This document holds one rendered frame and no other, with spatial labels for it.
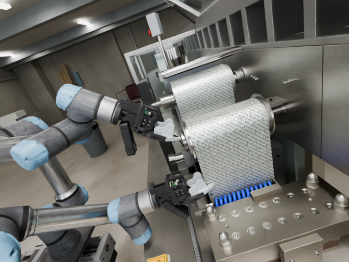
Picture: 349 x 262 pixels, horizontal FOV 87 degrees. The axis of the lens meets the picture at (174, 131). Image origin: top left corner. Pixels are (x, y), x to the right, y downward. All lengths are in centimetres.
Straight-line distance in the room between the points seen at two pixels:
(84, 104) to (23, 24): 540
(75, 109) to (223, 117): 42
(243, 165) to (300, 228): 21
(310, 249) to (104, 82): 998
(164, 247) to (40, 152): 53
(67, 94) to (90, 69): 979
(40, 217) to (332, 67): 84
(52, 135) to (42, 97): 1091
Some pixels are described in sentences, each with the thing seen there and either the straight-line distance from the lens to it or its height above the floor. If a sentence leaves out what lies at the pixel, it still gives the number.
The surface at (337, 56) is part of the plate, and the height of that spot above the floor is 142.
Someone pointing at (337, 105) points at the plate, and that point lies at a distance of 54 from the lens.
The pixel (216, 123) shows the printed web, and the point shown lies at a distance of 57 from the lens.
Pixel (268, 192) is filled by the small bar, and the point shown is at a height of 105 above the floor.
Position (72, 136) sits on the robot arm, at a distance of 60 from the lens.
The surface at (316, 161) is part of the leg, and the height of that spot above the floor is 91.
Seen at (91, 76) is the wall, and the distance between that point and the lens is 1039.
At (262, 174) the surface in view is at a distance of 71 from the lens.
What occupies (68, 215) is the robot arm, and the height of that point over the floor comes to 116.
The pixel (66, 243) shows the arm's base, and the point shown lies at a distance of 116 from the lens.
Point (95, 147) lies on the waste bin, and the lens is 419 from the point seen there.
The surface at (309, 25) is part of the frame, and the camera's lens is 57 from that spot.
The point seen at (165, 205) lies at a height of 109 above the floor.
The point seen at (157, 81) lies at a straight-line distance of 153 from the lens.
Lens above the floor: 153
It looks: 23 degrees down
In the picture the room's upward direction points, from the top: 19 degrees counter-clockwise
